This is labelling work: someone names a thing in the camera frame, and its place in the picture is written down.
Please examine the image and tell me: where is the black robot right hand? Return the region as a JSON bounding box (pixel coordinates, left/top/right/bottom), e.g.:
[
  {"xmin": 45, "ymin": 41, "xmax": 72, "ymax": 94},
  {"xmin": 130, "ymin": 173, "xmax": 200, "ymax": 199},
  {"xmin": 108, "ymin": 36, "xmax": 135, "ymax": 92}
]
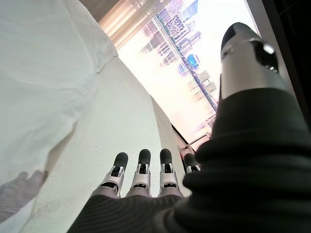
[{"xmin": 67, "ymin": 21, "xmax": 311, "ymax": 233}]

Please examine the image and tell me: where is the beige fringed bedspread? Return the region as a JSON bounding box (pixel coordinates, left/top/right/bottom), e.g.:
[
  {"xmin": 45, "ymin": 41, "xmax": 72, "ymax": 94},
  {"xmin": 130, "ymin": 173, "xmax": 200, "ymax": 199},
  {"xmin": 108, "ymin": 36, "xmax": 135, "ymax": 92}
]
[{"xmin": 21, "ymin": 60, "xmax": 195, "ymax": 233}]

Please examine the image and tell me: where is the beige striped curtain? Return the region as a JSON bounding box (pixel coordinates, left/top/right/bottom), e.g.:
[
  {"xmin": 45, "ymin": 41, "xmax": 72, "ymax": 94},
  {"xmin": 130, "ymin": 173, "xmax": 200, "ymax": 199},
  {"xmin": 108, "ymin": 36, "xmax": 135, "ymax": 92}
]
[{"xmin": 80, "ymin": 0, "xmax": 156, "ymax": 50}]

